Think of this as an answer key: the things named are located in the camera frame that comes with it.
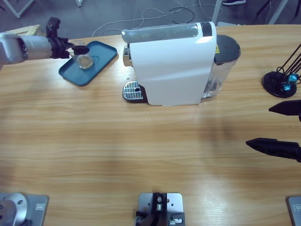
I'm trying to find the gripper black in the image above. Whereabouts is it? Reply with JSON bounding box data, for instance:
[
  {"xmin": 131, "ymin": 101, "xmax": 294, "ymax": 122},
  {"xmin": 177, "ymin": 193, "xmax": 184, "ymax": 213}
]
[{"xmin": 48, "ymin": 36, "xmax": 90, "ymax": 60}]

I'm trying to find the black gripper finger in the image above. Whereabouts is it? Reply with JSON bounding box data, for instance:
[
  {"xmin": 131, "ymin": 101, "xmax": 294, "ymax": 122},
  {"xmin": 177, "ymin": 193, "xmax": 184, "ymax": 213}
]
[
  {"xmin": 268, "ymin": 99, "xmax": 301, "ymax": 116},
  {"xmin": 245, "ymin": 137, "xmax": 301, "ymax": 163}
]

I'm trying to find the clear drinking glass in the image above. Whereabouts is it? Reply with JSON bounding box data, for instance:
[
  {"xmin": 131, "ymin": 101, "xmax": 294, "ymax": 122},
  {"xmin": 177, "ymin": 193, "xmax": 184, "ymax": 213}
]
[{"xmin": 70, "ymin": 40, "xmax": 95, "ymax": 70}]

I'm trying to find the white capsule coffee machine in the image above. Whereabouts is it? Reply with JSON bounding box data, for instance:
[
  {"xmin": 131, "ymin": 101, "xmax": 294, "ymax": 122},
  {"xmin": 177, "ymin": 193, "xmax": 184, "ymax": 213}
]
[{"xmin": 121, "ymin": 21, "xmax": 218, "ymax": 106}]

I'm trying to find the teal plastic tray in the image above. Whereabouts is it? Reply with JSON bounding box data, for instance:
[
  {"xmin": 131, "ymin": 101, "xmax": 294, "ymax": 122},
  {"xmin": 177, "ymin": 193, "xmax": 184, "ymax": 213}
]
[{"xmin": 58, "ymin": 40, "xmax": 118, "ymax": 87}]

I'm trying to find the black capsule holder with rods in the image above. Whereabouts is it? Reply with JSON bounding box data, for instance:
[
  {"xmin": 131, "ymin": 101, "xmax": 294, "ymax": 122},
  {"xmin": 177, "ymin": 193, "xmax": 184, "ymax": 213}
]
[{"xmin": 262, "ymin": 43, "xmax": 301, "ymax": 98}]

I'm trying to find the wooden crate with red print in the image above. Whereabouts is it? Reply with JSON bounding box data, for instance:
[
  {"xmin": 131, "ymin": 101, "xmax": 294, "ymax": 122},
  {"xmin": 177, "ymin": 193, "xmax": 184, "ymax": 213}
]
[{"xmin": 14, "ymin": 24, "xmax": 42, "ymax": 36}]

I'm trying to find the clear water tank black lid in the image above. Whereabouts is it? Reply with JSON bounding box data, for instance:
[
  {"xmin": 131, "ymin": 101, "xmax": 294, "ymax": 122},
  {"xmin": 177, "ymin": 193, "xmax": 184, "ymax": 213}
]
[{"xmin": 201, "ymin": 34, "xmax": 242, "ymax": 102}]

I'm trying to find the black stand leg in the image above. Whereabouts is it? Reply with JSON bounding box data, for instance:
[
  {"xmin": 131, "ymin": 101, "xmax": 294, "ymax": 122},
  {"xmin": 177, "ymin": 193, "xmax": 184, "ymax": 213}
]
[{"xmin": 250, "ymin": 0, "xmax": 268, "ymax": 25}]

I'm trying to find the dark shoe white sole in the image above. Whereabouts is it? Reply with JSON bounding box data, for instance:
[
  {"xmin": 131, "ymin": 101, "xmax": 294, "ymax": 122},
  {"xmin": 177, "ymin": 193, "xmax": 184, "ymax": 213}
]
[{"xmin": 222, "ymin": 0, "xmax": 247, "ymax": 6}]

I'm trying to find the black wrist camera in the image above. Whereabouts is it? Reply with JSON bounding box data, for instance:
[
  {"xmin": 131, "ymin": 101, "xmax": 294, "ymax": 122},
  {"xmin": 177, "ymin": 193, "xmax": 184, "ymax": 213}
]
[{"xmin": 46, "ymin": 16, "xmax": 61, "ymax": 38}]

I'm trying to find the white floor cable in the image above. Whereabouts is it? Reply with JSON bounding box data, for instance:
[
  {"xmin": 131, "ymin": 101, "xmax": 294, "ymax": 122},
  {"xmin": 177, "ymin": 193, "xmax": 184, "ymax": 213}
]
[{"xmin": 91, "ymin": 0, "xmax": 214, "ymax": 38}]

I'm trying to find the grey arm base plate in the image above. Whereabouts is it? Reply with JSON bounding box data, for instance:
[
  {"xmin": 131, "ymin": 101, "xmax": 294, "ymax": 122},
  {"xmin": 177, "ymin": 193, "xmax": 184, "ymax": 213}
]
[
  {"xmin": 24, "ymin": 194, "xmax": 50, "ymax": 226},
  {"xmin": 285, "ymin": 195, "xmax": 301, "ymax": 226}
]

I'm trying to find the white metal frame desk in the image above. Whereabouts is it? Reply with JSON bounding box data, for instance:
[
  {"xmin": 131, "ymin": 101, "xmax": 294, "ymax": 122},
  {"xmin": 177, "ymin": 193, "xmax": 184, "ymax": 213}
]
[
  {"xmin": 212, "ymin": 0, "xmax": 289, "ymax": 27},
  {"xmin": 0, "ymin": 0, "xmax": 83, "ymax": 19}
]

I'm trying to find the black floor cable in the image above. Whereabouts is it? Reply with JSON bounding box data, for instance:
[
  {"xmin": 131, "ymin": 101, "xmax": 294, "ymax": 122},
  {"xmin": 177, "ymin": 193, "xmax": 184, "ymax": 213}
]
[{"xmin": 168, "ymin": 7, "xmax": 196, "ymax": 24}]

